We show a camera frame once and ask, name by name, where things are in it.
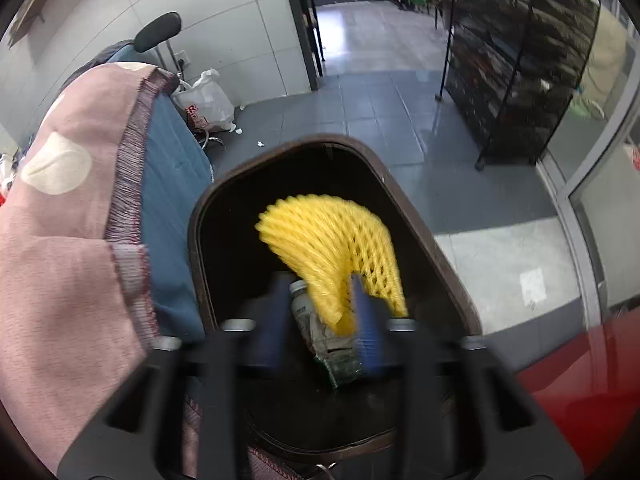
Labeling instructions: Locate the yellow foam fruit net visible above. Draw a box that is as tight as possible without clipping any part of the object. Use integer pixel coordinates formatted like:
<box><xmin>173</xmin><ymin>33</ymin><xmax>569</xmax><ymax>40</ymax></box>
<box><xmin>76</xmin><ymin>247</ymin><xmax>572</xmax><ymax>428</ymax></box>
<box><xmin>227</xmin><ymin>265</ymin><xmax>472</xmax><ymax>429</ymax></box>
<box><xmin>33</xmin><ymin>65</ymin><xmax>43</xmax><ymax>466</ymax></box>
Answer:
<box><xmin>256</xmin><ymin>194</ymin><xmax>409</xmax><ymax>337</ymax></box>

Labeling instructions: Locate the black chair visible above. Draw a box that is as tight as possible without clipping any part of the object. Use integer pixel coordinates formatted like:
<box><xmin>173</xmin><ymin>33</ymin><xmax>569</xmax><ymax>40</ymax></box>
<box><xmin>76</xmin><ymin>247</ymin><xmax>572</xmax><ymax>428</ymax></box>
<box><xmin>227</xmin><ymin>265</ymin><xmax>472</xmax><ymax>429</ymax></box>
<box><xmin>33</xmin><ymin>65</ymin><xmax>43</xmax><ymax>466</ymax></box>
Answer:
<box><xmin>134</xmin><ymin>11</ymin><xmax>183</xmax><ymax>71</ymax></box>

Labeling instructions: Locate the white plastic bag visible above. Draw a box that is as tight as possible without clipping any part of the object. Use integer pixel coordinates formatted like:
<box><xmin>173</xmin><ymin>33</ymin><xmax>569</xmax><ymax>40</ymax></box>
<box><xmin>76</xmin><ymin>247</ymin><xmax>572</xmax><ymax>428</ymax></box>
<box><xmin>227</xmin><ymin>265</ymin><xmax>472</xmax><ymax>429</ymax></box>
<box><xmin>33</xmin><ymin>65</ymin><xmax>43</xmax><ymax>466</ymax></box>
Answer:
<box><xmin>171</xmin><ymin>68</ymin><xmax>237</xmax><ymax>134</ymax></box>

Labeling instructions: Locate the dark door frame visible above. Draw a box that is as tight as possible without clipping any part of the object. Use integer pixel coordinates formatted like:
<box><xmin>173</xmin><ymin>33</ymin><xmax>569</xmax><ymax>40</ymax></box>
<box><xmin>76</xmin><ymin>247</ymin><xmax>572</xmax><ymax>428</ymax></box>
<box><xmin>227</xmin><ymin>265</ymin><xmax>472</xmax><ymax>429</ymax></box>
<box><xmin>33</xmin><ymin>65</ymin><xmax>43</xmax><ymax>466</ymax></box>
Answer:
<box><xmin>277</xmin><ymin>0</ymin><xmax>327</xmax><ymax>93</ymax></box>

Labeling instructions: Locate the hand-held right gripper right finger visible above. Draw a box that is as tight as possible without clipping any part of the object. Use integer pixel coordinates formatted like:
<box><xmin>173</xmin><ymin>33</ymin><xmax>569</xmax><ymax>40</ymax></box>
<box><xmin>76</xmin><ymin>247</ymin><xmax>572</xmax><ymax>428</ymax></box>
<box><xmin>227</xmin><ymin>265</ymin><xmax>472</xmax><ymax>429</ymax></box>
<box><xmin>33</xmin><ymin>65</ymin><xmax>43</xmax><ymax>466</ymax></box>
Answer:
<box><xmin>347</xmin><ymin>274</ymin><xmax>587</xmax><ymax>480</ymax></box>

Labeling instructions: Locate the black wire rack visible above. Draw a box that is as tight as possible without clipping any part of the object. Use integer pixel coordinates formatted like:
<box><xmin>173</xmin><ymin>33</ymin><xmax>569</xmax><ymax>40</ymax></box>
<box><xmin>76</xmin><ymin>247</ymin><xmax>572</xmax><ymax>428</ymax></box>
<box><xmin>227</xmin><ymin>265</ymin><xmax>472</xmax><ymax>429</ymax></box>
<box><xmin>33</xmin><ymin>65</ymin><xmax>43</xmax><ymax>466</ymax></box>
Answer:
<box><xmin>439</xmin><ymin>0</ymin><xmax>602</xmax><ymax>172</ymax></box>

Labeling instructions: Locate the pink polka dot blanket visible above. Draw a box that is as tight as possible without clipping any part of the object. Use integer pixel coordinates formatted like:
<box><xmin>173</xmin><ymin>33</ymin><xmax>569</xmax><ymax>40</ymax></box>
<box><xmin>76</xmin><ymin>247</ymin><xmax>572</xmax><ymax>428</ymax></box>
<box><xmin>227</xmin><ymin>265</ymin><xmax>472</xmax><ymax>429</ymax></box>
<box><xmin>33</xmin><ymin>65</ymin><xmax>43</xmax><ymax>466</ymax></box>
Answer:
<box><xmin>0</xmin><ymin>62</ymin><xmax>301</xmax><ymax>480</ymax></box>

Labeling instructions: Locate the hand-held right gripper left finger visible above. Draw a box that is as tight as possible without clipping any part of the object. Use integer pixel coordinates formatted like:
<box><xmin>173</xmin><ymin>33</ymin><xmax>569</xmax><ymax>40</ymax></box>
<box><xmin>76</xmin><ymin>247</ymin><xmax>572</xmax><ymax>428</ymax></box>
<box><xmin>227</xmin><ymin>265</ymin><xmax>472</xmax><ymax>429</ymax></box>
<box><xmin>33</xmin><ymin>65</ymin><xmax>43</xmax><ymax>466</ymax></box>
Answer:
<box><xmin>57</xmin><ymin>272</ymin><xmax>301</xmax><ymax>480</ymax></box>

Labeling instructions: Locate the red glossy object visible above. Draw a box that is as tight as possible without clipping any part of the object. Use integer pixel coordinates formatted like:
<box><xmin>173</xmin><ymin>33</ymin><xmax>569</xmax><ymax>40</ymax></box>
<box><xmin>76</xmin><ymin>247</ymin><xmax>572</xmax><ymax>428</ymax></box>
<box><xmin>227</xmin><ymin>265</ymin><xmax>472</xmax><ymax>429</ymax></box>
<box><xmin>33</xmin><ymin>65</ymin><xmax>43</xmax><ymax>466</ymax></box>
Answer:
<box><xmin>514</xmin><ymin>304</ymin><xmax>640</xmax><ymax>477</ymax></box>

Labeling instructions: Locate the brown trash bin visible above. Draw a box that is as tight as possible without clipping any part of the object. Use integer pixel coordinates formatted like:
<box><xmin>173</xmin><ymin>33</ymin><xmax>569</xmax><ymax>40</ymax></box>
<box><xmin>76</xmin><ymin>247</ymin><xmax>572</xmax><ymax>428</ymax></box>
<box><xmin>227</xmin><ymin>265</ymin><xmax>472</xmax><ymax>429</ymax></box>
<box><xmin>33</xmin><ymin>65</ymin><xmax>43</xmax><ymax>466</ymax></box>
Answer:
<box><xmin>188</xmin><ymin>133</ymin><xmax>484</xmax><ymax>465</ymax></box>

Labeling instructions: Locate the blue cloth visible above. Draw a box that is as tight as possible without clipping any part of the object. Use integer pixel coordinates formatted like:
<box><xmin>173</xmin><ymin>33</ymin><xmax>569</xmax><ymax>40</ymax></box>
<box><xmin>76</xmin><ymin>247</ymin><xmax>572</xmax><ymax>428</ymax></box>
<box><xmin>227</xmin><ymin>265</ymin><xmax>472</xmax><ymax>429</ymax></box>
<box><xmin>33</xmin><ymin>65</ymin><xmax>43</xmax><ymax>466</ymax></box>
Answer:
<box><xmin>70</xmin><ymin>40</ymin><xmax>217</xmax><ymax>343</ymax></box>

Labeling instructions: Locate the beige paper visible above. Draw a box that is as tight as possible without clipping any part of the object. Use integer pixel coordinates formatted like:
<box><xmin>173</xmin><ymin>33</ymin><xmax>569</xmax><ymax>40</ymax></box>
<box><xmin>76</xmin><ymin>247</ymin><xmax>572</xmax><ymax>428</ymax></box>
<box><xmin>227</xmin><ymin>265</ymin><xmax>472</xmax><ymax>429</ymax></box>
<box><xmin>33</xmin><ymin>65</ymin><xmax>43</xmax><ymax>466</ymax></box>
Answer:
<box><xmin>298</xmin><ymin>305</ymin><xmax>362</xmax><ymax>358</ymax></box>

